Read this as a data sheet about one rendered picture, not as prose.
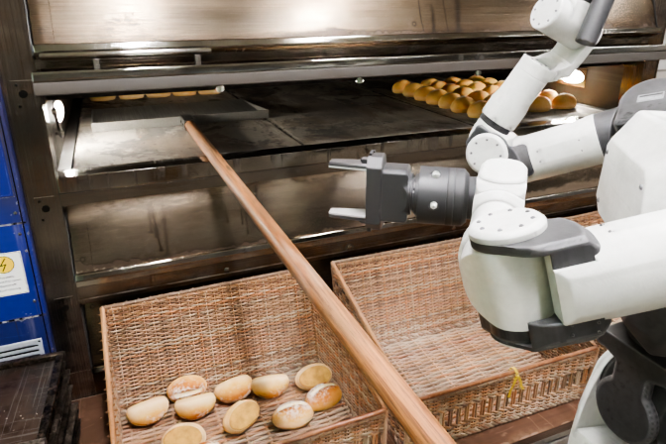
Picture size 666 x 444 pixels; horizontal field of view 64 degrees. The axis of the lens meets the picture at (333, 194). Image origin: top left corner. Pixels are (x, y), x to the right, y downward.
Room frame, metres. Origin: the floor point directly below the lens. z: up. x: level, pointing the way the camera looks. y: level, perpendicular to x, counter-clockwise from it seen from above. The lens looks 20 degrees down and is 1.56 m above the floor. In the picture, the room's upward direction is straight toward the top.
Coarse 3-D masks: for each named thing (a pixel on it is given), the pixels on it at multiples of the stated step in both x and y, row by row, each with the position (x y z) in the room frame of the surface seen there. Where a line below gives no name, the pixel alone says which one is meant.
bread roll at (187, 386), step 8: (184, 376) 1.13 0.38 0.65; (192, 376) 1.13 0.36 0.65; (176, 384) 1.11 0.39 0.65; (184, 384) 1.10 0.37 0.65; (192, 384) 1.11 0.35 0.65; (200, 384) 1.12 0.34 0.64; (168, 392) 1.09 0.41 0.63; (176, 392) 1.09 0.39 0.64; (184, 392) 1.09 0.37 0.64; (192, 392) 1.09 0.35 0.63; (200, 392) 1.10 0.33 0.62
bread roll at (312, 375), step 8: (304, 368) 1.17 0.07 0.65; (312, 368) 1.17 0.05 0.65; (320, 368) 1.17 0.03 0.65; (328, 368) 1.18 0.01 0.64; (296, 376) 1.15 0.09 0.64; (304, 376) 1.15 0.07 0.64; (312, 376) 1.15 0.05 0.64; (320, 376) 1.16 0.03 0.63; (328, 376) 1.16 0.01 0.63; (296, 384) 1.14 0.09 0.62; (304, 384) 1.13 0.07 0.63; (312, 384) 1.14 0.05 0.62
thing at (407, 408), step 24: (216, 168) 1.17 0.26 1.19; (240, 192) 0.98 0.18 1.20; (264, 216) 0.86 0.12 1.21; (288, 240) 0.77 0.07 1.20; (288, 264) 0.70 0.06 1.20; (312, 288) 0.62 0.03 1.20; (336, 312) 0.56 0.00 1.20; (336, 336) 0.54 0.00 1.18; (360, 336) 0.51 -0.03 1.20; (360, 360) 0.48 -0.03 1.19; (384, 360) 0.47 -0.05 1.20; (384, 384) 0.44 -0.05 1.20; (408, 408) 0.40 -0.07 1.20; (408, 432) 0.39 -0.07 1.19; (432, 432) 0.37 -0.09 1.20
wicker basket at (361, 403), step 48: (192, 288) 1.22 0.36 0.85; (240, 288) 1.27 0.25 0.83; (288, 288) 1.31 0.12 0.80; (192, 336) 1.18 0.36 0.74; (240, 336) 1.23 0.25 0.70; (288, 336) 1.27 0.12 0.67; (144, 384) 1.11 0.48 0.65; (288, 384) 1.18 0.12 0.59; (336, 384) 1.16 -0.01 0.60; (144, 432) 1.01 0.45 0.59; (288, 432) 1.01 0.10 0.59; (336, 432) 0.88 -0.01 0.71; (384, 432) 0.92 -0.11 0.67
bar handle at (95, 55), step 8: (168, 48) 1.16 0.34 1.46; (176, 48) 1.17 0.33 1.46; (184, 48) 1.17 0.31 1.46; (192, 48) 1.18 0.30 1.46; (200, 48) 1.18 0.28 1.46; (208, 48) 1.19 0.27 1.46; (40, 56) 1.06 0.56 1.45; (48, 56) 1.07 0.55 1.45; (56, 56) 1.07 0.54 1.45; (64, 56) 1.08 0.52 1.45; (72, 56) 1.08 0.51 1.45; (80, 56) 1.09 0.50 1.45; (88, 56) 1.10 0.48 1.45; (96, 56) 1.10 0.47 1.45; (104, 56) 1.11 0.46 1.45; (112, 56) 1.11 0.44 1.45; (120, 56) 1.12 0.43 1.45; (128, 56) 1.13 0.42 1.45; (136, 56) 1.13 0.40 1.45; (96, 64) 1.10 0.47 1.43
